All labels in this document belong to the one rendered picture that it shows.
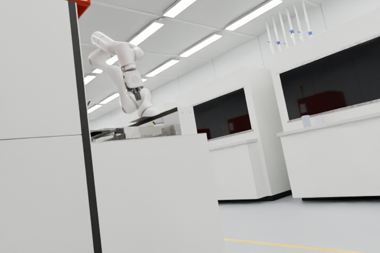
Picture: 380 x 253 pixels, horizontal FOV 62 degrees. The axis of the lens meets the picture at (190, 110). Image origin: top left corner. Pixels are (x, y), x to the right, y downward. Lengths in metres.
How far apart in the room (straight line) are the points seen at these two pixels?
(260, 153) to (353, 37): 1.94
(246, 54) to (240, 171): 2.35
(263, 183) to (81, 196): 3.99
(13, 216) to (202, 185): 0.78
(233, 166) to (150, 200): 3.62
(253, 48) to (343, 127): 2.71
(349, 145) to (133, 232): 2.99
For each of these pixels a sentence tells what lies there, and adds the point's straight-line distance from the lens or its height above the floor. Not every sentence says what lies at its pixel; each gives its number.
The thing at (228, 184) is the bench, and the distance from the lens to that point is 4.91.
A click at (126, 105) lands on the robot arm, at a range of 2.22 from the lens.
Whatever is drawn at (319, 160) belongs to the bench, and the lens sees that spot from 3.99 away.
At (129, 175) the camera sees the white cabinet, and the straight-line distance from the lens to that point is 1.18.
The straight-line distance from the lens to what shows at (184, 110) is 1.46.
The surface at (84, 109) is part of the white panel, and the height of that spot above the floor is 0.89.
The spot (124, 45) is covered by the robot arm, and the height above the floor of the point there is 1.40.
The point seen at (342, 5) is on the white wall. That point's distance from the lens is 5.25.
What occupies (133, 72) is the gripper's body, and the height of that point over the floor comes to 1.25.
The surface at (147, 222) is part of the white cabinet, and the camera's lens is 1.22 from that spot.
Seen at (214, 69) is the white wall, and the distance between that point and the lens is 6.60.
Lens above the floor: 0.69
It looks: 10 degrees up
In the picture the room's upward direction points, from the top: 9 degrees counter-clockwise
